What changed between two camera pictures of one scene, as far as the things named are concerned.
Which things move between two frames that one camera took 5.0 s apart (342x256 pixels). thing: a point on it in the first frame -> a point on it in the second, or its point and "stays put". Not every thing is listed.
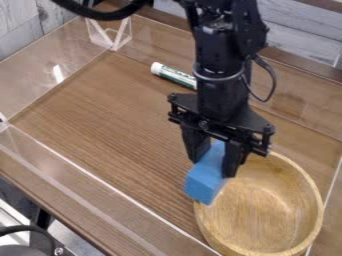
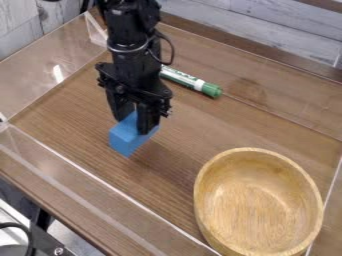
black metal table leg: (43, 219) stays put
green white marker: (174, 75) stays put
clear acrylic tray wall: (87, 134) stays put
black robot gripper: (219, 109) -> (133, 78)
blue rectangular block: (205, 178) -> (125, 137)
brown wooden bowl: (266, 212) stays put
